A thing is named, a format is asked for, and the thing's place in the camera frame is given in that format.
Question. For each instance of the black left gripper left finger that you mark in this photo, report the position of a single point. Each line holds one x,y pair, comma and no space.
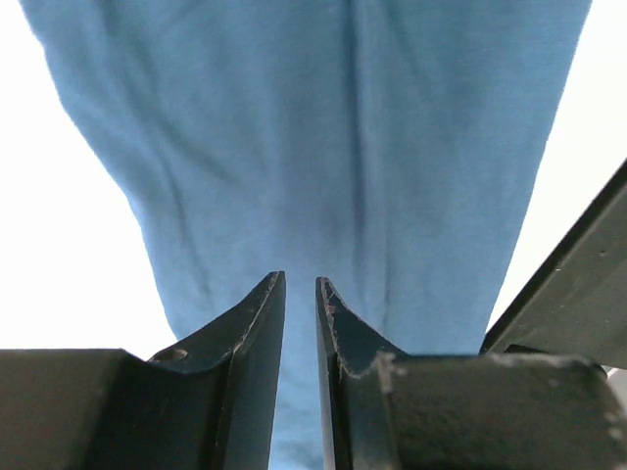
205,402

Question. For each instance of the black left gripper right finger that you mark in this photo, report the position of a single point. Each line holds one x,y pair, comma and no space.
383,408

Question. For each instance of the dark teal t shirt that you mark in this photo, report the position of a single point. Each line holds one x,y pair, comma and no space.
391,146

